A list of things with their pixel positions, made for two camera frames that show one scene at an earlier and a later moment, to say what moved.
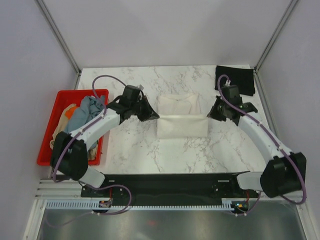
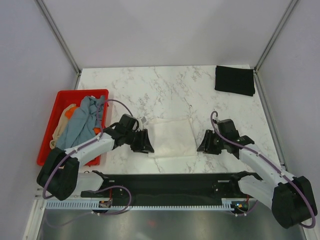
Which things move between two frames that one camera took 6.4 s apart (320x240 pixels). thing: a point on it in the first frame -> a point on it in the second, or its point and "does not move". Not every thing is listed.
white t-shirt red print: x=179 y=116 -> x=172 y=138
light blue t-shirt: x=89 y=109 does not move
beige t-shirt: x=62 y=126 does not move
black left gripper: x=149 y=114 -> x=144 y=145
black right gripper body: x=218 y=110 -> x=213 y=143
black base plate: x=182 y=186 does not move
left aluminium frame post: x=62 y=39 does not move
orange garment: x=69 y=112 does not move
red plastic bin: x=65 y=98 does not move
